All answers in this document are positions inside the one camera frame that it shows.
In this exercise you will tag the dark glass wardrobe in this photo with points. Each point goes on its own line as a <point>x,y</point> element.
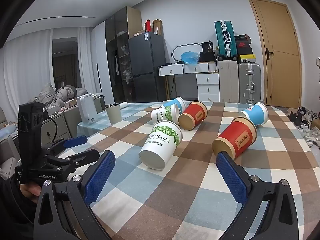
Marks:
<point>120,55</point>

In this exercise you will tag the pile of grey bedding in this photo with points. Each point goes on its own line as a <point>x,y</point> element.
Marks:
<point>61,93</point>

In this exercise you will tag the grey drawer cabinet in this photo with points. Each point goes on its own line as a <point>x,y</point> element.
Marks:
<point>53,128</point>

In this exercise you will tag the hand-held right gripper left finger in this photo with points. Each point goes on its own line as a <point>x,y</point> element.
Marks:
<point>99,176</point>

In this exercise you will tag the white suitcase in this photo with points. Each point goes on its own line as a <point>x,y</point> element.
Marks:
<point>227,80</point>

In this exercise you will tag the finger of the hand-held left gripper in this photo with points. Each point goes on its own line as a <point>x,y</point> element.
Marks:
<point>83,156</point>
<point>75,141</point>

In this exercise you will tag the blue paper cup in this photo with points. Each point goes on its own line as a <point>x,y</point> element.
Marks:
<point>179,102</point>
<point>256,113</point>

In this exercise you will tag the dark grey refrigerator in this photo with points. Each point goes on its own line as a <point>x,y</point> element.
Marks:
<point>146,65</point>

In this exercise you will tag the pile of shoes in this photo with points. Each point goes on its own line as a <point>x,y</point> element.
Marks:
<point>303,122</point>

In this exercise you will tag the blue plastic bag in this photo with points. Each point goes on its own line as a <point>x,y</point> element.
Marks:
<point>190,57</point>

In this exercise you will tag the checkered tablecloth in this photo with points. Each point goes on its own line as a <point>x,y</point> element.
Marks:
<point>195,180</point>

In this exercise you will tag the teal suitcase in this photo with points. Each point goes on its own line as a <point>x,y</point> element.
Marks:
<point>223,38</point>

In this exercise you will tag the white sheer curtain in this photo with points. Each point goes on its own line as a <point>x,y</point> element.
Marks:
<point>86,60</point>
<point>25,75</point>

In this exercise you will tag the grey green tumbler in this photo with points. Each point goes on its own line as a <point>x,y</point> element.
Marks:
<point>113,114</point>

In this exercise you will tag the white electric kettle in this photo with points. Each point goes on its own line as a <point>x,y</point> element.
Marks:
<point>86,108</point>

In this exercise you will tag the silver suitcase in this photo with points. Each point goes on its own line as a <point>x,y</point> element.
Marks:
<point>249,82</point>

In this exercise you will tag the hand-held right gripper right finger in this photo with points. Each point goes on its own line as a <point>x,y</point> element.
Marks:
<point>231,177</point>

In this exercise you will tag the person's left forearm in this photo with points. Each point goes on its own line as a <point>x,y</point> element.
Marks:
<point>11,205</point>

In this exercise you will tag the black bag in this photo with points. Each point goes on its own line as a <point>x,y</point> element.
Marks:
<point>207,53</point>

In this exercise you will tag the person's left hand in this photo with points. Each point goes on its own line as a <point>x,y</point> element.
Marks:
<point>30,191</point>

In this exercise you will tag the white drawer cabinet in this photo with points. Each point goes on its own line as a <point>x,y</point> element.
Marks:
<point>208,87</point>

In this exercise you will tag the red paper cup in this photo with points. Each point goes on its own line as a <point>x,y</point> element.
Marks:
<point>237,140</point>
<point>196,115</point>

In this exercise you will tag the white green leaf paper cup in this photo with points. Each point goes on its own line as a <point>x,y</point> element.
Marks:
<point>163,115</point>
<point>160,147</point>

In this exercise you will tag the red box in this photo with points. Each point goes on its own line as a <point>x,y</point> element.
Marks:
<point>148,26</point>

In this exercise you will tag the white paper roll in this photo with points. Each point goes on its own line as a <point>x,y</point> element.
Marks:
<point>126,105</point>

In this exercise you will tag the cardboard box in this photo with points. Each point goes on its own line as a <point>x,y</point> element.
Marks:
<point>157,27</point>

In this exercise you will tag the stack of shoe boxes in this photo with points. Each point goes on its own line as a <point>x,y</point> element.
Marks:
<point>244,51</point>

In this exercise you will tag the white desk with drawers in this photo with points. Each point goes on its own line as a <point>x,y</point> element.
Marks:
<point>175,69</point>

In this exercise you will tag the wooden door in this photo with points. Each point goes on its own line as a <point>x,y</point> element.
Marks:
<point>277,55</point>

